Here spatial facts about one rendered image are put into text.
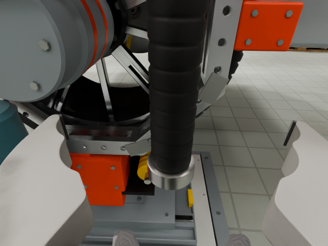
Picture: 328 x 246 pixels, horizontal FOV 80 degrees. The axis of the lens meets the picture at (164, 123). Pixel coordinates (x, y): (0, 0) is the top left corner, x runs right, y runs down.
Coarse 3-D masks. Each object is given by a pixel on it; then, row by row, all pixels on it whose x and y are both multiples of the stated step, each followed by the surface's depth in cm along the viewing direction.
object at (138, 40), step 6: (144, 6) 69; (144, 12) 70; (138, 18) 71; (144, 18) 71; (132, 24) 72; (138, 24) 72; (144, 24) 72; (114, 36) 78; (132, 36) 78; (126, 42) 80; (132, 42) 79; (138, 42) 79; (144, 42) 79; (132, 48) 81; (138, 48) 81; (144, 48) 81
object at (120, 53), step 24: (120, 0) 38; (144, 0) 38; (120, 24) 44; (120, 48) 43; (144, 72) 45; (48, 96) 52; (72, 96) 57; (96, 96) 62; (120, 96) 64; (144, 96) 60; (72, 120) 51; (96, 120) 51; (120, 120) 51; (144, 120) 50
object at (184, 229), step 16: (176, 192) 89; (176, 208) 82; (192, 208) 80; (176, 224) 74; (192, 224) 74; (96, 240) 71; (112, 240) 71; (144, 240) 70; (160, 240) 69; (176, 240) 69; (192, 240) 69
